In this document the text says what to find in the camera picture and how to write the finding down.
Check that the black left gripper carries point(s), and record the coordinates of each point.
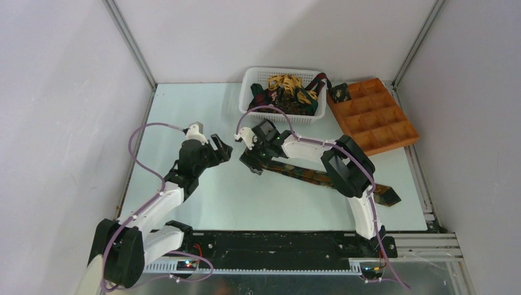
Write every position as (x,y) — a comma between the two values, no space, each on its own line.
(221,154)

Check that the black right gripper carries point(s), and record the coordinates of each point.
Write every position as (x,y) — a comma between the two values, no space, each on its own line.
(249,157)

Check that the white plastic mesh basket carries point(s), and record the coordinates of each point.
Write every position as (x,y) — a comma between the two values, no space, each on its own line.
(258,75)

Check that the orange compartment tray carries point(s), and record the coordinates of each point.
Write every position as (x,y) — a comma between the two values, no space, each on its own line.
(373,118)

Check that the dark floral patterned tie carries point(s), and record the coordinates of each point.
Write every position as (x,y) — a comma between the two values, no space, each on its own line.
(383,195)

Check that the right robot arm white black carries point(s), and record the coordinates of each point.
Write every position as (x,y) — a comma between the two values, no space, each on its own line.
(350,171)

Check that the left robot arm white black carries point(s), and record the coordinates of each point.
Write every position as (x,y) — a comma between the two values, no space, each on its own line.
(129,244)

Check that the brown dark patterned tie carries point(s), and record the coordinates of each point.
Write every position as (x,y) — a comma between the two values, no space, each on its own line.
(287,104)

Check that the green navy plaid tie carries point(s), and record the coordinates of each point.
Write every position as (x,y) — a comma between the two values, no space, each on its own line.
(257,88)

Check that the red navy striped tie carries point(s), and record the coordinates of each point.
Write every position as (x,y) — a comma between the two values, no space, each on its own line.
(318,83)

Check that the rolled dark patterned tie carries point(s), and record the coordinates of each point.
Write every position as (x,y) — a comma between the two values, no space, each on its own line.
(340,93)

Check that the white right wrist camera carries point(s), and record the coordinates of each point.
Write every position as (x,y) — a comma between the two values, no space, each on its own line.
(247,136)

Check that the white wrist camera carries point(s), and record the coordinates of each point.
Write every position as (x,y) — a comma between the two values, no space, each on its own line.
(247,136)
(195,132)

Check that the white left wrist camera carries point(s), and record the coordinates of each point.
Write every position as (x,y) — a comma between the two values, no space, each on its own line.
(195,132)

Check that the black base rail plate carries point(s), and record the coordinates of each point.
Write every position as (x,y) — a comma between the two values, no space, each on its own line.
(280,251)

